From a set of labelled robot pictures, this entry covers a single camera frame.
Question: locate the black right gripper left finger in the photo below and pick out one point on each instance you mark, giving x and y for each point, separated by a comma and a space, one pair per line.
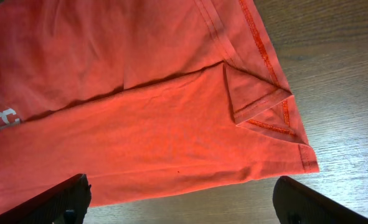
65, 203

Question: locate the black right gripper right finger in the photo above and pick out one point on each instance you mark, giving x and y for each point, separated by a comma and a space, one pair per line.
295, 203

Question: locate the orange soccer t-shirt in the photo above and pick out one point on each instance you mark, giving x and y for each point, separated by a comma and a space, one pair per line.
147, 98

